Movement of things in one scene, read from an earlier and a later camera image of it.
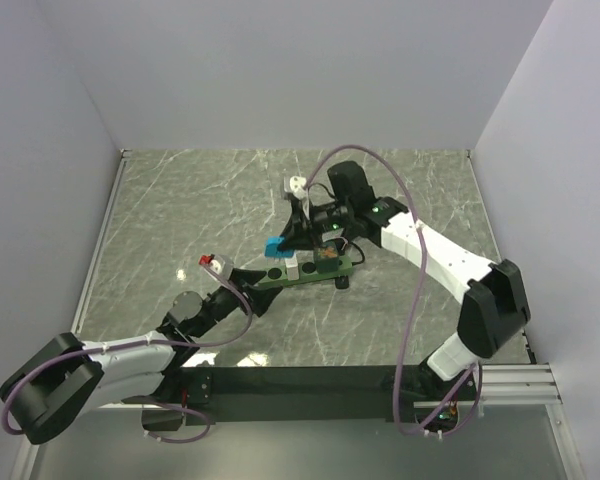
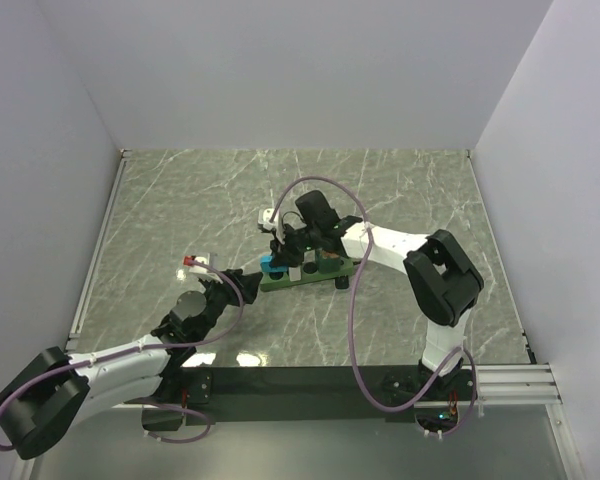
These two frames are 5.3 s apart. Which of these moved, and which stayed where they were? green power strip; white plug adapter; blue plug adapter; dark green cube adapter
Moved: blue plug adapter
Stayed: green power strip; dark green cube adapter; white plug adapter
